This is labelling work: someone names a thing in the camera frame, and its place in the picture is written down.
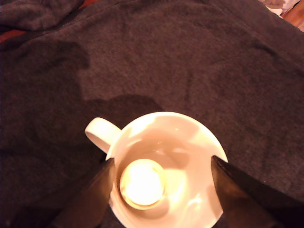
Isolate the dark grey knitted cloth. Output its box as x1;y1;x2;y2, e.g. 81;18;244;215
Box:
0;0;304;228

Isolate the dark red space print mug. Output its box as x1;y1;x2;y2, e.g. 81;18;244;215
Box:
85;111;229;228

